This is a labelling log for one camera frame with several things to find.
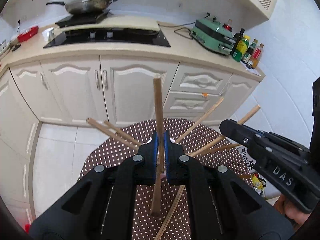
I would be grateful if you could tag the yellow packet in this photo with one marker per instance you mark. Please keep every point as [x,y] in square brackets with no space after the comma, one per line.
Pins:
[258,183]

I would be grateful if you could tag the green electric cooker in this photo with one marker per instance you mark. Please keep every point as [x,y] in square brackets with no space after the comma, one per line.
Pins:
[210,33]

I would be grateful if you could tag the black glass gas hob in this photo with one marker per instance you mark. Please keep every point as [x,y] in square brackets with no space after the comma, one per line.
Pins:
[125,40]

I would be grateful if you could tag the white printed bag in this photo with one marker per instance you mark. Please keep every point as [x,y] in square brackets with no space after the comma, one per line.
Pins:
[246,160]

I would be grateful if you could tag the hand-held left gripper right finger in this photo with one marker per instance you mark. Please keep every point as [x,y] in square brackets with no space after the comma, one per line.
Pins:
[167,155]

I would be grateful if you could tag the yellow label bottle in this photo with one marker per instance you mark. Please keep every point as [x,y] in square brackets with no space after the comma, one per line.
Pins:
[242,50]

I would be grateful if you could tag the small black round object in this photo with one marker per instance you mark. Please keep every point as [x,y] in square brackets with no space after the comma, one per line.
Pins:
[16,48]

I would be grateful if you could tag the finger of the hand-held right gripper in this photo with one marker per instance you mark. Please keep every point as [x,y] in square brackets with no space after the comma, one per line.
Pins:
[316,117]
[235,130]

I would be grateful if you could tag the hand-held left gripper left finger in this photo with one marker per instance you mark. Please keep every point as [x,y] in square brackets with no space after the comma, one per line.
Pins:
[155,150]

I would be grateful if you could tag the white mug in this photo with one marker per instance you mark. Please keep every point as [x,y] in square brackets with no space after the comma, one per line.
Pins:
[50,33]

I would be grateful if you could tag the dark soy sauce bottle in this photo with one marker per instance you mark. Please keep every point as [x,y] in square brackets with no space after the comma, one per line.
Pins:
[250,52]

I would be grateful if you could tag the orange red sauce bottle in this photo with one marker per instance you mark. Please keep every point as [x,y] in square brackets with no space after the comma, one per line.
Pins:
[256,56]

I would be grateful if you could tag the dark green oil bottle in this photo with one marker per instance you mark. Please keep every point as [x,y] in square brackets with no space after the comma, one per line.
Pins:
[237,45]

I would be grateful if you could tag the wall socket with plug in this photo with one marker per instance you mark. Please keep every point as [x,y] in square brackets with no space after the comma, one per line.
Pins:
[19,22]

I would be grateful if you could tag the steel wok with lid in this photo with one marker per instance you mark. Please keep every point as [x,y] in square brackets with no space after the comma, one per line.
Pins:
[87,5]

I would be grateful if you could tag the brown polka dot tablecloth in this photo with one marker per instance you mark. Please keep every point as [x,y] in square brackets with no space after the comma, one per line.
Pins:
[112,155]

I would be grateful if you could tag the bunch of wooden chopsticks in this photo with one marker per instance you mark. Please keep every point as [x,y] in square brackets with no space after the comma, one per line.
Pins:
[248,115]

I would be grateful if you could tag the person's right hand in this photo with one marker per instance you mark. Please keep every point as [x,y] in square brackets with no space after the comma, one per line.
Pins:
[287,210]

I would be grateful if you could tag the black induction cooker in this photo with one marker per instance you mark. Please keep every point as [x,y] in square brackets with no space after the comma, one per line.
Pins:
[82,20]

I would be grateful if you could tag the single wooden chopstick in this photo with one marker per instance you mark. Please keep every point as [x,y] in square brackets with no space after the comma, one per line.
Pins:
[158,105]

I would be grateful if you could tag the red label bottle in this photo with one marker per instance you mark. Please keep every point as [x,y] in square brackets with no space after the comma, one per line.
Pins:
[228,25]

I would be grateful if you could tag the beige kitchen countertop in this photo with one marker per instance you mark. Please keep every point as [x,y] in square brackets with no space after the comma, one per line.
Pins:
[187,52]

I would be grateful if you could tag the red plastic basket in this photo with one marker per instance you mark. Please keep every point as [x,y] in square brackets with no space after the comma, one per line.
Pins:
[27,33]

